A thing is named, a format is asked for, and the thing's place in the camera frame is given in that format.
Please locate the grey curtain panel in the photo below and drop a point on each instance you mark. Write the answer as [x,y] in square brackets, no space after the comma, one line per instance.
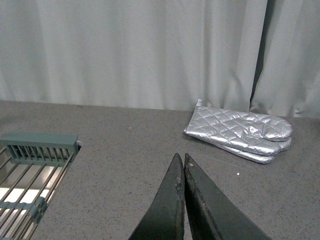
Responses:
[287,76]
[155,54]

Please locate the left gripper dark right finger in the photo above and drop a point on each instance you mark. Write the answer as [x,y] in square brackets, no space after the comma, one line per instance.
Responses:
[211,215]

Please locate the green metal sink drying rack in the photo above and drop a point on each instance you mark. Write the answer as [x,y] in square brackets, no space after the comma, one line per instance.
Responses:
[32,166]

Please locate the upper silver quilted oven mitt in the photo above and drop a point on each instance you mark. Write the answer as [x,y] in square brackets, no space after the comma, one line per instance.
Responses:
[238,129]

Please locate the right grey curtain panel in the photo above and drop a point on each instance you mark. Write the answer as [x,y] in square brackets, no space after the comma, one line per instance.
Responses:
[287,76]

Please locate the lower silver quilted oven mitt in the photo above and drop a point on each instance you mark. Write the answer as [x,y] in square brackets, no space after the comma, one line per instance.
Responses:
[261,157]

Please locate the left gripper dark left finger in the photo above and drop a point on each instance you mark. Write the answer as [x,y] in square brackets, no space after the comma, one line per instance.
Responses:
[164,220]

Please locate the silver quilted oven mitt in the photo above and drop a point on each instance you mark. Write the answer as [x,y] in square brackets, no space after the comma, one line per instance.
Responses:
[261,157]
[238,129]

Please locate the left grey curtain panel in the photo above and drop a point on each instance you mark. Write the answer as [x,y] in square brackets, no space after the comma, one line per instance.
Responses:
[155,54]

